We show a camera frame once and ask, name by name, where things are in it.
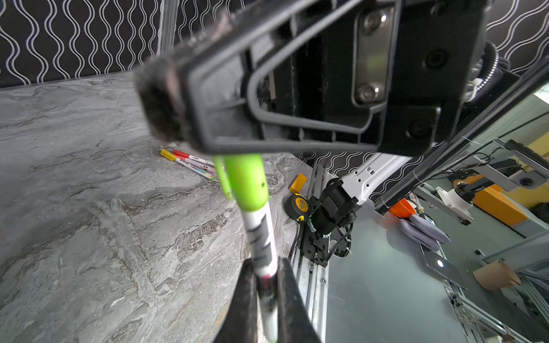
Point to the orange bowl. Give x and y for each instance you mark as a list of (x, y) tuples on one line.
[(403, 209)]

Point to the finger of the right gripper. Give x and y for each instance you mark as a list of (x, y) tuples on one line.
[(260, 81)]

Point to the yellow block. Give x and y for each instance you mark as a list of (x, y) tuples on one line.
[(297, 186)]

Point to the white pen light green end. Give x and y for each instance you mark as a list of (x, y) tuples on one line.
[(258, 226)]

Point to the green pen cap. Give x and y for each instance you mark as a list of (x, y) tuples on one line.
[(243, 179)]

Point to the cardboard cup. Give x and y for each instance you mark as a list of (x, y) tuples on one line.
[(495, 276)]

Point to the pink pen red tip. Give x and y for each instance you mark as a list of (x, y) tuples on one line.
[(200, 163)]

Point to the white pen magenta end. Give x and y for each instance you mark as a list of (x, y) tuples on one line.
[(195, 170)]

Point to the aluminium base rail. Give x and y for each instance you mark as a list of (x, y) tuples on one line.
[(312, 278)]

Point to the red pen cap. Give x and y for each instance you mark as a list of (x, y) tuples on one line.
[(180, 154)]

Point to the yellow black tape measure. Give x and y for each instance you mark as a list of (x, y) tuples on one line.
[(296, 207)]

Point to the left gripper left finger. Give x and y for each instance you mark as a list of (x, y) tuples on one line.
[(240, 323)]

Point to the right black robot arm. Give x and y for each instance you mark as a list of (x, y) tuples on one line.
[(386, 180)]

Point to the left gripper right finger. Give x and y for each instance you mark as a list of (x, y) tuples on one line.
[(294, 325)]

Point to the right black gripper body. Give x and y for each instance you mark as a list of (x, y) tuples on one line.
[(387, 76)]

